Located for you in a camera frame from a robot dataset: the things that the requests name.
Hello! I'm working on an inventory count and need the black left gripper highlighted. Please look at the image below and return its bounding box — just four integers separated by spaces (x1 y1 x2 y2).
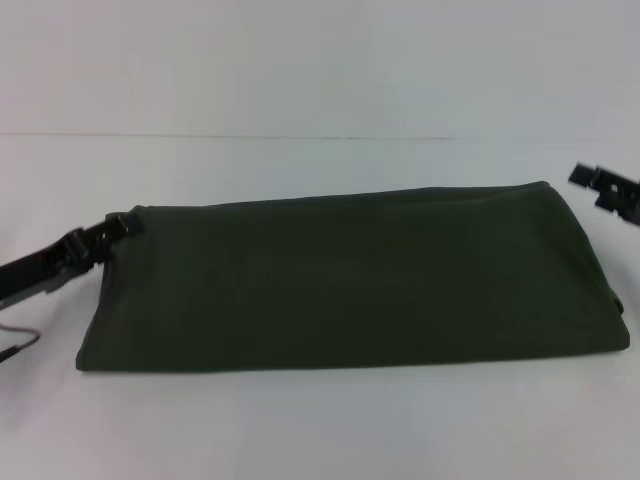
0 212 145 314

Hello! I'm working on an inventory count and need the dark green t-shirt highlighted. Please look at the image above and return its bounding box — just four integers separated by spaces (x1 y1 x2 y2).
74 179 629 374

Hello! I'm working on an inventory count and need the dark red thin cable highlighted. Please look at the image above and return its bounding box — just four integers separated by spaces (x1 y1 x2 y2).
0 322 42 363

